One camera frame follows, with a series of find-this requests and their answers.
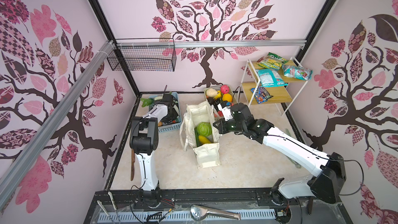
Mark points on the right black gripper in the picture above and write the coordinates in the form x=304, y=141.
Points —
x=221, y=127

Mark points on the white teal red snack bag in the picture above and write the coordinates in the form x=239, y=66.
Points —
x=297, y=72

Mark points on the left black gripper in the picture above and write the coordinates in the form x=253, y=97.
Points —
x=174, y=114

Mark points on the black wire wall basket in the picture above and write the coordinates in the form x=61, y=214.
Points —
x=143, y=54

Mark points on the pink dragon fruit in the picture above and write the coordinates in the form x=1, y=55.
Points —
x=224, y=89

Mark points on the green lettuce leaf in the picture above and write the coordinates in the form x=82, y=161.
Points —
x=146, y=102

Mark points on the yellow green snack bag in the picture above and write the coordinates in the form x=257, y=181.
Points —
x=272, y=61

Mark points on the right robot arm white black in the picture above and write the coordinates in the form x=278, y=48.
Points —
x=326, y=172

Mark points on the green plastic fruit basket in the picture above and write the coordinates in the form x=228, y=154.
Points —
x=217, y=100

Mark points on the beige cauliflower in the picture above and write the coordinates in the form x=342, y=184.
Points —
x=211, y=92

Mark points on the green cabbage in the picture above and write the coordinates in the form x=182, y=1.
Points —
x=204, y=129

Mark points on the cream canvas grocery bag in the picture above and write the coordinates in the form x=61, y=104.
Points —
x=207, y=155

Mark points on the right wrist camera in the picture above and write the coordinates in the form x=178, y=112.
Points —
x=224, y=107

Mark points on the orange fruit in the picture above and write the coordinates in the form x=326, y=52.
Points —
x=227, y=97

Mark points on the white wire wooden shelf rack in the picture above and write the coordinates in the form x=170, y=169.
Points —
x=281, y=97

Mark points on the green cucumber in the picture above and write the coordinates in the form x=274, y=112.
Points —
x=198, y=143

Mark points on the wooden serrated knife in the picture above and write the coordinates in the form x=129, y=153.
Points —
x=132, y=172

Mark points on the M&M candy bag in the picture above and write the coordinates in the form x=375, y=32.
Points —
x=261, y=95

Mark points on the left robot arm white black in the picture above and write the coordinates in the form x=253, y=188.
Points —
x=144, y=141

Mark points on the blue plastic vegetable basket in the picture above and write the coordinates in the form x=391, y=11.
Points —
x=166, y=109

